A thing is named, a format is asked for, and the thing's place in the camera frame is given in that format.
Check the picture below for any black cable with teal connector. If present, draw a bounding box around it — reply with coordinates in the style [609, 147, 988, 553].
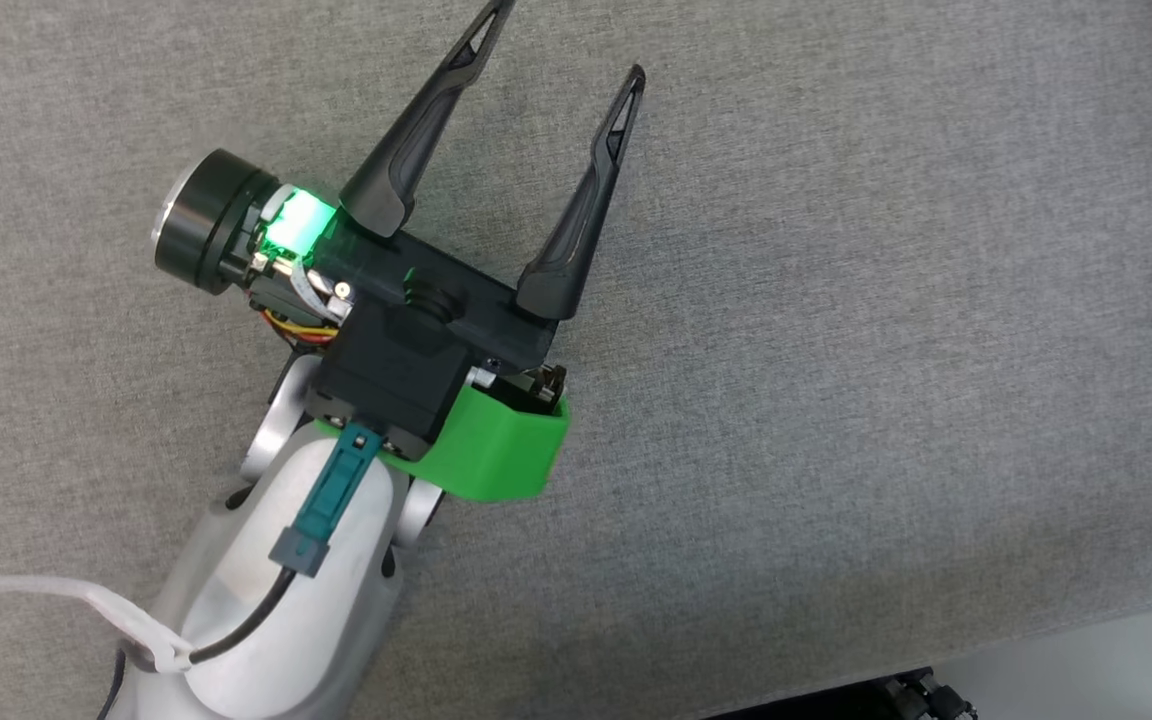
[96, 425, 384, 720]

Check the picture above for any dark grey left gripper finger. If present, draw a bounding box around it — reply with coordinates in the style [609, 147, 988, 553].
[340, 0, 518, 238]

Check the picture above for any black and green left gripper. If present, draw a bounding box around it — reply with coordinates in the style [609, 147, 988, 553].
[151, 65, 647, 503]

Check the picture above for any white plastic cable strap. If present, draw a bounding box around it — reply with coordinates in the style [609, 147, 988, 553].
[0, 575, 199, 673]

